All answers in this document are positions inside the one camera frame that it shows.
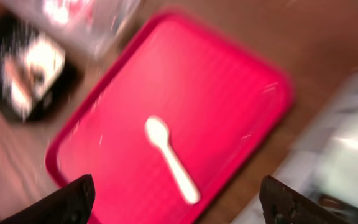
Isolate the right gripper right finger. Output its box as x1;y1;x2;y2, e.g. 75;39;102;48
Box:
259;175;348;224

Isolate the mint green bowl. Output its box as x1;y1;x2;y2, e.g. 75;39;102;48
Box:
316;112;358;208

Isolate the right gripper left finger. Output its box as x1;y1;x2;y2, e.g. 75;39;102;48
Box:
0;174;95;224

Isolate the red snack wrapper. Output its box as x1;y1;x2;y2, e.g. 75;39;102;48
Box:
42;0;94;25

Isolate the red serving tray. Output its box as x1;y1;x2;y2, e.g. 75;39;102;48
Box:
45;11;293;223

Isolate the grey dishwasher rack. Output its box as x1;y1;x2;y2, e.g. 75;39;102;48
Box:
235;72;358;223

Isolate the black tray bin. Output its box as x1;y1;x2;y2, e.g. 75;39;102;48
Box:
0;15;78;122

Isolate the clear plastic bin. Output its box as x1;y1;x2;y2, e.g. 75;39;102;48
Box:
0;0;142;59

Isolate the white plastic spoon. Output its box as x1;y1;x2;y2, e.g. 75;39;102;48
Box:
145;116;201;205

